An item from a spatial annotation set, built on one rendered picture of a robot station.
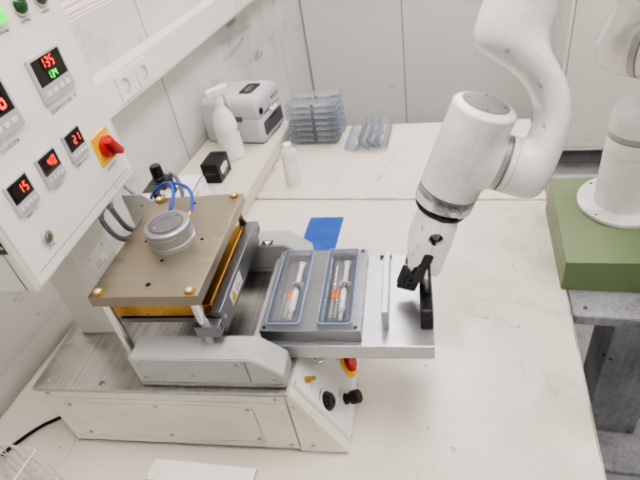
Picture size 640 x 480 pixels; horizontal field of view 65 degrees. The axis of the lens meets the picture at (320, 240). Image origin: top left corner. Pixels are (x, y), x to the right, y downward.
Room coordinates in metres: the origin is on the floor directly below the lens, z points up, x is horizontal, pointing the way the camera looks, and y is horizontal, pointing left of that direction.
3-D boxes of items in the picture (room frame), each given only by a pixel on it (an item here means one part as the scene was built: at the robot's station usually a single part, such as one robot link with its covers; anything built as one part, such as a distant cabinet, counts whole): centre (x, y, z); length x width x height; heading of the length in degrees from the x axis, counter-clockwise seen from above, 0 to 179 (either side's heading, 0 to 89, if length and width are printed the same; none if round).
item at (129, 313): (0.71, 0.24, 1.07); 0.22 x 0.17 x 0.10; 166
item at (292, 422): (0.71, 0.23, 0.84); 0.53 x 0.37 x 0.17; 76
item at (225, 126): (1.61, 0.24, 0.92); 0.09 x 0.08 x 0.25; 121
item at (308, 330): (0.64, 0.02, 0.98); 0.20 x 0.17 x 0.03; 166
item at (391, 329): (0.63, -0.03, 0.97); 0.30 x 0.22 x 0.08; 76
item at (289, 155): (1.42, 0.05, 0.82); 0.05 x 0.05 x 0.14
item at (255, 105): (1.78, 0.19, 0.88); 0.25 x 0.20 x 0.17; 64
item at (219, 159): (1.48, 0.29, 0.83); 0.09 x 0.06 x 0.07; 161
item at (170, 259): (0.73, 0.27, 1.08); 0.31 x 0.24 x 0.13; 166
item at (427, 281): (0.60, -0.16, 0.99); 0.15 x 0.02 x 0.04; 166
